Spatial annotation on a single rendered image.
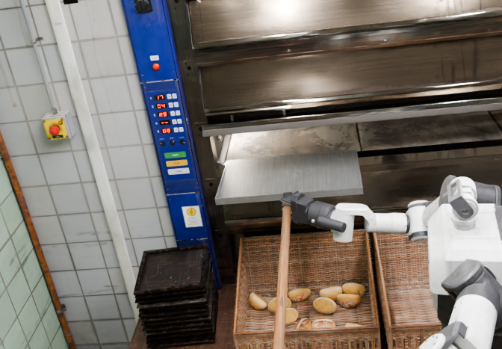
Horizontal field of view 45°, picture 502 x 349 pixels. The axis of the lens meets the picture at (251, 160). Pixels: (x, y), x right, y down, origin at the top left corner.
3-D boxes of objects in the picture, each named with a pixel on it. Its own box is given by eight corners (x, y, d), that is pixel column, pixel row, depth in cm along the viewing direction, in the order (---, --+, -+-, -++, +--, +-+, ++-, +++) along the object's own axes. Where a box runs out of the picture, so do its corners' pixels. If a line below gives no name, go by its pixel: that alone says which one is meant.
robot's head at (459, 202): (480, 196, 157) (463, 175, 155) (484, 214, 150) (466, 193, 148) (459, 208, 160) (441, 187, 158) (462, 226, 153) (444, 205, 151)
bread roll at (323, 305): (334, 315, 251) (338, 315, 256) (336, 300, 252) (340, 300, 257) (311, 311, 256) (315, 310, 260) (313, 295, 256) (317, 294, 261)
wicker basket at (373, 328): (246, 285, 281) (238, 235, 269) (371, 278, 274) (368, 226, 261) (236, 365, 238) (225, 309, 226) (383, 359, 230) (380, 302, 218)
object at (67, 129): (53, 134, 255) (46, 111, 250) (76, 131, 253) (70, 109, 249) (47, 141, 248) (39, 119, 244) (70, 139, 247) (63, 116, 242)
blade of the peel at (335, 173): (363, 193, 223) (362, 187, 222) (215, 205, 231) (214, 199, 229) (356, 149, 255) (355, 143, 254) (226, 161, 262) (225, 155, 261)
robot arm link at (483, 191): (476, 196, 190) (497, 181, 177) (474, 223, 186) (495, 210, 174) (439, 187, 190) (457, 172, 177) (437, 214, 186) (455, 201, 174)
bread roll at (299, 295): (310, 285, 262) (313, 298, 260) (309, 289, 268) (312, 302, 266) (287, 290, 262) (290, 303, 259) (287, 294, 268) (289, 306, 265)
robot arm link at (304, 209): (305, 216, 224) (332, 224, 216) (290, 229, 217) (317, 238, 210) (302, 186, 218) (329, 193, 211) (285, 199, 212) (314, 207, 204)
